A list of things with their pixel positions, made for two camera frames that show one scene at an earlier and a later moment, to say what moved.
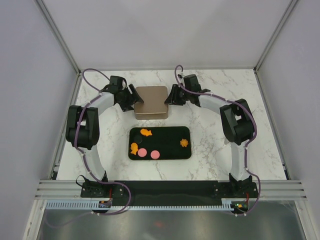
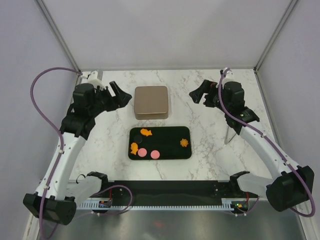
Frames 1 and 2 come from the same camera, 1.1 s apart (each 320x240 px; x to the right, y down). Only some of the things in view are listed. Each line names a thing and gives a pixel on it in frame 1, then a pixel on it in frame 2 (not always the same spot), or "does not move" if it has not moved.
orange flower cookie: x=184 y=142 does not move
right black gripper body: x=184 y=96 → x=213 y=99
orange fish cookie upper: x=145 y=132 does not move
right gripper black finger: x=174 y=97 → x=197 y=95
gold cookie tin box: x=151 y=116 does not move
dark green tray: x=159 y=143 does not move
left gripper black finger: x=136 y=96 → x=122 y=98
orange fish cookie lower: x=134 y=148 does not move
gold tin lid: x=154 y=97 does not move
